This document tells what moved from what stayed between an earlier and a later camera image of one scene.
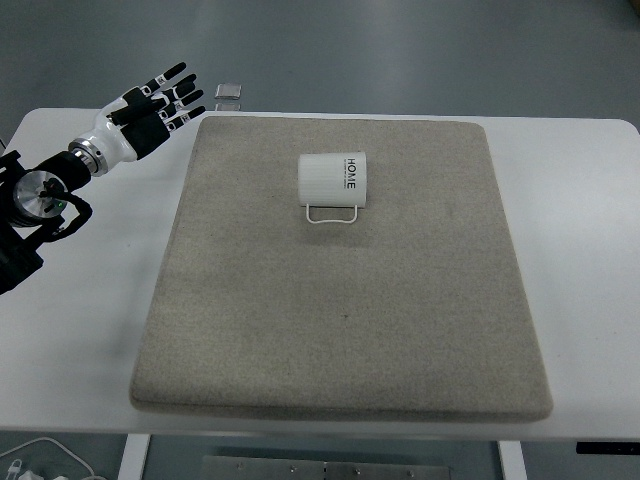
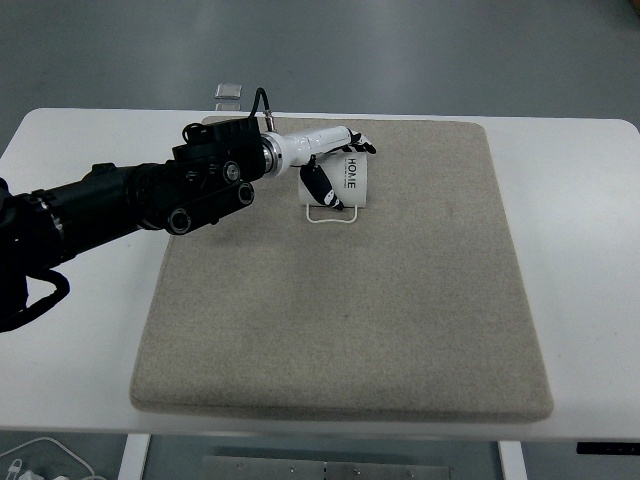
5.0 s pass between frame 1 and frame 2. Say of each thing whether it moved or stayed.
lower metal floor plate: stayed
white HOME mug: stayed
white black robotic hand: moved
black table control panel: stayed
